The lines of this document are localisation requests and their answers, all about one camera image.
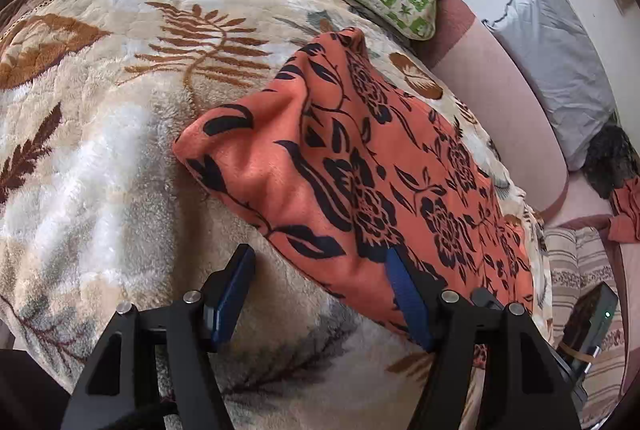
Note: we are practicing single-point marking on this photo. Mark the dark furry cloth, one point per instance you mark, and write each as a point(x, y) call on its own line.
point(612, 159)

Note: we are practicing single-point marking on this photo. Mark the striped beige bedding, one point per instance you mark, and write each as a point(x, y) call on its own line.
point(565, 270)

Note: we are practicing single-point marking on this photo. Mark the orange black floral garment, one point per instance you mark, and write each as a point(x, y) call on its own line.
point(310, 159)

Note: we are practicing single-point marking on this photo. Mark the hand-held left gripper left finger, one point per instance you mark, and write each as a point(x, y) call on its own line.
point(231, 305)

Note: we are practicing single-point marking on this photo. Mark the pink cylindrical bolster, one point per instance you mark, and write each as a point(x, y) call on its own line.
point(495, 99)

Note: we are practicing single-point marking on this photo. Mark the grey ruffled pillow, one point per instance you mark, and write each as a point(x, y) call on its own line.
point(555, 54)

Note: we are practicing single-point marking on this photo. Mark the small orange cloth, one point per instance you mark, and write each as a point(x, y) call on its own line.
point(627, 215)

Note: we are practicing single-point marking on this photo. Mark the beige leaf-print plush blanket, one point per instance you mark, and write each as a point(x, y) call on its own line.
point(110, 169)

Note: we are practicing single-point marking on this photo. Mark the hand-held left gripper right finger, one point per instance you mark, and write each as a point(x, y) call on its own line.
point(409, 302)

